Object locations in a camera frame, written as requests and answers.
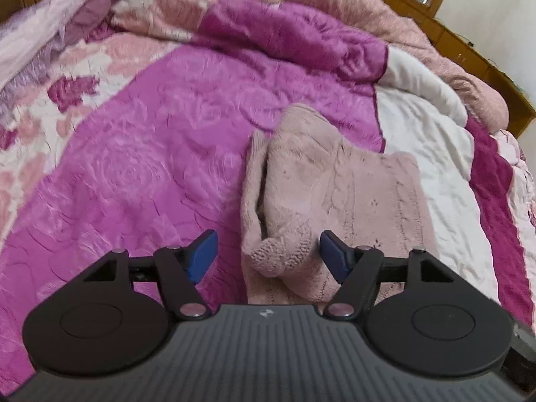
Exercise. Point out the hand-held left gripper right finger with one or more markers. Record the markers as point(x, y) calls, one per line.
point(335, 255)

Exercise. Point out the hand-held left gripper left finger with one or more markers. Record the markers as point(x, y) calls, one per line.
point(203, 255)

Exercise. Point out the pink knit cardigan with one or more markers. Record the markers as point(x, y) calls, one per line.
point(335, 176)

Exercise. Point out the purple and white patchwork quilt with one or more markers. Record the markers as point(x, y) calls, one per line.
point(146, 155)

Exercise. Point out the wooden headboard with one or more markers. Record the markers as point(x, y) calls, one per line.
point(469, 46)

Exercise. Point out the lilac floral pillow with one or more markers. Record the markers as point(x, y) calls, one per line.
point(37, 37)

